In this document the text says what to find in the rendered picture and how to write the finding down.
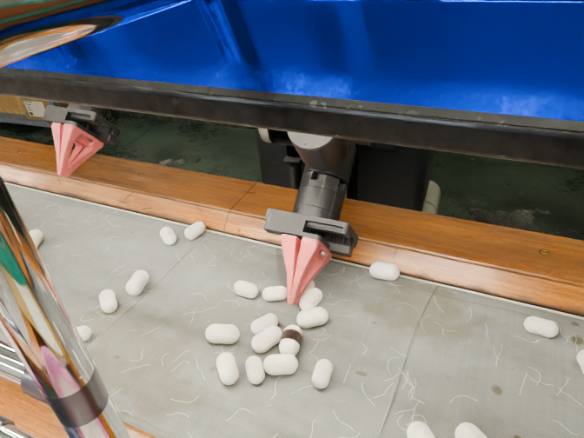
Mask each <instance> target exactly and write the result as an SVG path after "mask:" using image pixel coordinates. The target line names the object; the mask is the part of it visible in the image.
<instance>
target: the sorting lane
mask: <svg viewBox="0 0 584 438"><path fill-rule="evenodd" d="M4 184H5V186H6V188H7V190H8V191H9V193H10V196H11V198H12V200H13V202H14V204H15V205H16V207H17V210H18V212H19V214H20V216H21V217H22V219H23V222H24V224H25V226H26V228H27V230H28V231H29V232H30V231H31V230H33V229H39V230H41V231H42V232H43V235H44V237H43V240H42V241H41V243H40V244H39V245H38V247H37V250H38V252H39V254H40V256H41V257H42V259H43V262H44V264H45V266H46V268H47V270H48V271H49V273H50V277H51V279H52V281H53V283H54V284H55V286H56V289H57V291H58V293H59V295H60V296H61V298H62V300H63V303H64V305H65V307H66V309H67V310H68V312H69V314H70V317H71V319H72V321H73V322H74V324H75V326H76V327H80V326H88V327H89V328H90V329H91V337H90V338H89V340H87V341H85V342H83V343H84V345H85V347H86V349H87V350H88V352H89V354H90V357H91V359H92V360H93V361H94V362H95V364H96V370H97V372H98V374H99V375H100V377H101V379H102V381H103V384H104V386H105V388H106V389H107V391H108V393H109V396H110V398H111V400H112V401H113V403H114V405H115V407H116V410H117V412H118V414H119V415H120V417H121V419H122V421H124V422H126V423H128V424H129V425H131V426H133V427H136V428H139V429H141V430H142V431H145V432H147V433H149V434H151V435H154V436H156V437H158V438H408V437H407V430H408V426H409V425H410V424H411V423H412V422H414V421H421V422H424V423H425V424H427V425H428V427H429V428H430V430H431V431H432V433H433V435H434V437H435V438H455V430H456V428H457V427H458V426H459V425H460V424H462V423H463V422H469V423H472V424H474V425H475V426H476V427H477V428H478V429H479V430H480V431H481V432H482V433H483V434H484V435H485V436H486V437H487V438H584V374H583V372H582V370H581V366H580V364H579V363H578V361H577V354H578V353H579V352H580V351H581V350H583V349H584V317H581V316H577V315H571V314H567V313H563V312H560V311H555V310H552V309H545V308H541V307H537V306H534V305H529V304H526V303H522V302H515V301H511V300H508V299H503V298H500V297H496V296H492V295H485V294H482V293H477V292H474V291H470V290H466V289H459V288H456V287H451V286H448V285H444V284H440V283H436V282H430V281H425V280H422V279H418V278H414V277H410V276H406V275H399V276H398V278H397V279H395V280H393V281H387V280H382V279H376V278H374V277H373V276H372V275H371V274H370V273H369V267H366V266H362V265H358V264H354V263H351V262H344V261H340V260H336V259H332V258H331V259H330V261H329V262H328V263H327V264H326V265H325V266H324V267H323V269H322V270H321V271H320V272H319V273H318V274H317V276H316V277H315V278H314V279H313V281H314V283H315V288H317V289H319V290H321V292H322V300H321V301H320V303H319V304H318V305H317V306H316V308H317V307H322V308H324V309H326V310H327V311H328V320H327V322H326V323H324V324H323V325H320V326H314V327H311V328H302V327H300V326H299V325H298V323H297V321H296V317H297V315H298V313H299V312H300V311H302V310H301V308H300V306H299V302H300V300H299V302H298V303H297V304H296V305H291V304H289V303H288V299H287V297H286V298H285V299H284V300H282V301H272V302H268V301H266V300H265V299H264V298H263V297H262V292H263V290H264V289H265V288H267V287H275V286H283V287H285V288H287V271H286V267H285V261H284V257H283V252H282V247H280V246H276V245H273V244H268V243H265V242H258V241H254V240H250V239H246V238H242V237H239V236H232V235H228V234H224V233H220V232H216V231H213V230H209V229H205V231H204V233H203V234H201V235H200V236H198V237H197V238H196V239H194V240H190V239H188V238H187V237H186V236H185V234H184V231H185V229H186V228H187V227H189V226H190V225H187V224H183V223H179V222H172V221H168V220H164V219H161V218H157V217H153V216H146V215H142V214H138V213H135V212H131V211H127V210H123V209H116V208H112V207H109V206H105V205H101V204H97V203H93V202H86V201H83V200H78V199H75V198H71V197H67V196H60V195H57V194H52V193H49V192H45V191H41V190H37V189H31V188H26V187H23V186H19V185H15V184H11V183H7V182H5V183H4ZM163 227H171V228H172V229H173V231H174V233H175V235H176V242H175V243H174V244H172V245H167V244H165V243H164V242H163V239H162V238H161V236H160V231H161V229H162V228H163ZM137 270H144V271H146V272H147V273H148V275H149V281H148V283H147V284H146V285H145V287H144V289H143V291H142V293H141V294H139V295H129V294H128V293H127V291H126V284H127V282H128V281H129V279H130V278H131V277H132V276H133V274H134V273H135V272H136V271H137ZM238 281H245V282H250V283H254V284H255V285H256V286H257V287H258V295H257V296H256V297H255V298H247V297H244V296H240V295H237V294H236V293H235V291H234V285H235V283H236V282H238ZM105 289H111V290H113V291H114V292H115V294H116V300H117V308H116V310H115V311H114V312H112V313H105V312H103V311H102V310H101V307H100V302H99V295H100V293H101V292H102V291H103V290H105ZM268 313H272V314H274V315H276V316H277V318H278V324H277V327H279V328H280V329H281V331H282V332H283V330H284V329H285V328H286V327H287V326H289V325H296V326H298V327H299V328H300V329H301V330H302V344H301V347H300V349H299V352H298V353H297V355H295V357H296V359H297V361H298V368H297V370H296V371H295V372H294V373H293V374H291V375H269V374H268V373H266V372H265V370H264V369H263V370H264V373H265V377H264V380H263V381H262V382H261V383H259V384H253V383H251V382H250V381H249V380H248V377H247V372H246V368H245V362H246V360H247V359H248V358H249V357H250V356H252V355H255V356H257V357H259V358H260V359H261V361H262V366H263V362H264V360H265V358H266V357H267V356H269V355H278V354H280V353H281V352H280V349H279V342H278V343H277V344H276V345H275V346H273V347H272V348H270V349H269V350H268V351H267V352H265V353H262V354H259V353H256V352H255V351H254V350H253V349H252V346H251V342H252V339H253V337H254V336H255V334H253V333H252V331H251V328H250V327H251V323H252V321H254V320H255V319H258V318H260V317H262V316H264V315H266V314H268ZM530 316H536V317H540V318H542V319H546V320H550V321H553V322H555V323H556V324H557V326H558V328H559V332H558V334H557V335H556V336H554V337H550V338H549V337H545V336H542V335H537V334H533V333H530V332H528V331H527V330H526V329H525V327H524V321H525V320H526V318H528V317H530ZM215 323H217V324H233V325H235V326H237V328H238V329H239V332H240V335H239V338H238V340H237V341H236V342H235V343H233V344H222V343H211V342H209V341H208V340H207V338H206V335H205V332H206V329H207V327H208V326H209V325H211V324H215ZM224 352H228V353H231V354H232V355H233V356H234V357H235V360H236V366H237V367H238V370H239V378H238V380H237V381H236V382H235V383H234V384H232V385H226V384H224V383H222V382H221V380H220V378H219V374H218V371H217V368H216V358H217V356H219V355H220V354H221V353H224ZM321 359H326V360H329V361H330V362H331V363H332V366H333V371H332V375H331V378H330V381H329V384H328V386H327V387H326V388H322V389H320V388H316V387H315V386H314V384H313V382H312V375H313V373H314V370H315V365H316V364H317V363H318V362H319V361H320V360H321Z"/></svg>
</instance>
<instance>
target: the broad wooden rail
mask: <svg viewBox="0 0 584 438"><path fill-rule="evenodd" d="M0 175H1V177H2V178H3V181H4V182H5V183H11V184H15V185H19V186H23V187H26V188H31V189H37V190H41V191H45V192H49V193H52V194H57V195H60V196H67V197H71V198H75V199H78V200H83V201H86V202H93V203H97V204H101V205H105V206H109V207H112V208H116V209H123V210H127V211H131V212H135V213H138V214H142V215H146V216H153V217H157V218H161V219H164V220H168V221H172V222H179V223H183V224H187V225H192V224H194V223H195V222H203V223H204V224H205V226H206V229H209V230H213V231H216V232H220V233H224V234H228V235H232V236H239V237H242V238H246V239H250V240H254V241H258V242H265V243H268V244H273V245H276V246H280V247H281V246H282V243H281V236H280V235H276V234H271V233H268V232H267V231H266V230H264V229H263V228H264V225H265V222H266V220H265V219H264V218H265V216H266V213H267V209H278V210H283V211H288V212H292V211H293V208H294V205H295V199H296V196H297V193H298V189H290V188H284V187H280V186H275V185H269V184H265V183H259V182H251V181H245V180H241V179H235V178H231V177H226V176H217V175H211V174H207V173H202V172H196V171H192V170H186V169H178V168H172V167H168V166H162V165H157V164H153V163H144V162H138V161H133V160H129V159H123V158H119V157H113V156H105V155H99V154H94V155H92V156H91V157H90V158H88V159H87V160H86V161H84V162H83V163H82V164H81V165H80V166H79V167H78V168H77V169H76V170H74V171H73V172H72V173H71V174H70V175H69V176H68V177H63V176H60V175H58V174H57V165H56V148H55V146H50V145H46V144H41V143H32V142H26V141H22V140H17V139H11V138H7V137H1V136H0ZM339 221H341V222H347V223H349V224H350V225H351V227H352V228H353V230H354V231H355V233H356V234H357V235H358V237H359V238H358V242H357V245H356V248H354V249H353V253H352V256H351V257H347V256H343V255H336V254H332V257H331V258H332V259H336V260H340V261H344V262H351V263H354V264H358V265H362V266H366V267H370V266H371V265H372V264H373V263H374V262H385V263H392V264H394V265H396V266H397V267H398V269H399V270H400V275H406V276H410V277H414V278H418V279H422V280H425V281H430V282H436V283H440V284H444V285H448V286H451V287H456V288H459V289H466V290H470V291H474V292H477V293H482V294H485V295H492V296H496V297H500V298H503V299H508V300H511V301H515V302H522V303H526V304H529V305H534V306H537V307H541V308H545V309H552V310H555V311H560V312H563V313H567V314H571V315H577V316H581V317H584V241H582V240H576V239H572V238H566V237H562V236H552V235H548V234H542V233H538V232H533V231H527V230H523V229H514V228H509V227H503V226H499V225H493V224H489V223H484V222H475V221H469V220H465V219H460V218H454V217H450V216H441V215H436V214H430V213H426V212H421V211H416V210H411V209H402V208H396V207H392V206H387V205H381V204H377V203H371V202H363V201H357V200H353V199H348V198H345V199H344V202H343V205H342V212H341V215H340V219H339Z"/></svg>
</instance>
